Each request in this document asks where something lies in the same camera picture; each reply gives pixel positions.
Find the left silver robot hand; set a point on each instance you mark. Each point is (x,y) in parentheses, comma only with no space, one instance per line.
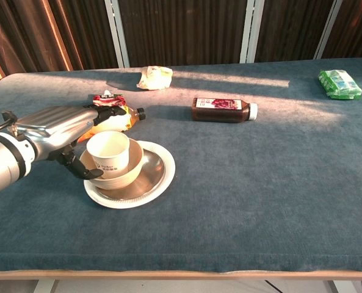
(57,120)

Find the white paper cup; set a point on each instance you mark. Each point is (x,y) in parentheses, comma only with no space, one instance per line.
(109,152)

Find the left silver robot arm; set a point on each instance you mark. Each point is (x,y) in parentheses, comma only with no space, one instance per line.
(3,158)

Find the red snack wrapper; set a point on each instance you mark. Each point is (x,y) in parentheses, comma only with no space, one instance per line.
(107,99)

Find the orange drink bottle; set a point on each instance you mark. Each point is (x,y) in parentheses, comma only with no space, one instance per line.
(128,120)

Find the beige paper bowl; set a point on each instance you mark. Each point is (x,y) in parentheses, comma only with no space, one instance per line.
(132,171)

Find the brown curtain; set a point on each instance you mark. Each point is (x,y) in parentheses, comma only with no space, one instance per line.
(31,33)

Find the crumpled white paper bag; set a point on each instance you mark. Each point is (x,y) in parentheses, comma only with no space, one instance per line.
(154,77)

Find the white paper plate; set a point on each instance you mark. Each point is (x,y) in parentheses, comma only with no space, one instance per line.
(168,171)

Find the dark red juice bottle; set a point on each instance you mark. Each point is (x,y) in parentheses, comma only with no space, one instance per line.
(220,109)

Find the blue velvet table cloth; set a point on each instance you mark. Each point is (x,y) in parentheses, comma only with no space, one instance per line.
(229,183)

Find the green tissue pack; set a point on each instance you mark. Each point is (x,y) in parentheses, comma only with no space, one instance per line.
(339,84)

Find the white window frame post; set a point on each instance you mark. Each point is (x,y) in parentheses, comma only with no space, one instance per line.
(328,29)
(117,33)
(250,30)

